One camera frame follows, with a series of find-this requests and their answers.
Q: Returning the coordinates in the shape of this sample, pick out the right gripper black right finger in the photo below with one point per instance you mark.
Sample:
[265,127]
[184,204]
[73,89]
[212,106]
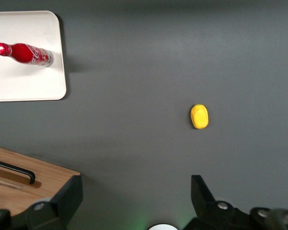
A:
[208,210]

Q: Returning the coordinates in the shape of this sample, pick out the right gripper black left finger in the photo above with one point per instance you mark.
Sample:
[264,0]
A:
[60,206]

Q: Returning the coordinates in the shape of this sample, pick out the red coke bottle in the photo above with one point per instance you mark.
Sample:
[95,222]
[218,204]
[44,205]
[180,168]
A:
[24,53]

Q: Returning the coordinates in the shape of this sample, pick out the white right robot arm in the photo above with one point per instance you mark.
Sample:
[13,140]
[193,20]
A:
[162,227]

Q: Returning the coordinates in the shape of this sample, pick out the cream rectangular tray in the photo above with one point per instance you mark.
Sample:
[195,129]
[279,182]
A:
[24,81]

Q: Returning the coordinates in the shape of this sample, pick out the wooden drawer cabinet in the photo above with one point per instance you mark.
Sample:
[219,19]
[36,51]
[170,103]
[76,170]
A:
[48,176]

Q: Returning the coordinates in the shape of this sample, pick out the wooden drawer front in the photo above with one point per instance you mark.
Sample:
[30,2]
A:
[48,176]

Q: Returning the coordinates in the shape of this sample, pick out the yellow toy lemon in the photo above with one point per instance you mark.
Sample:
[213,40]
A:
[200,116]

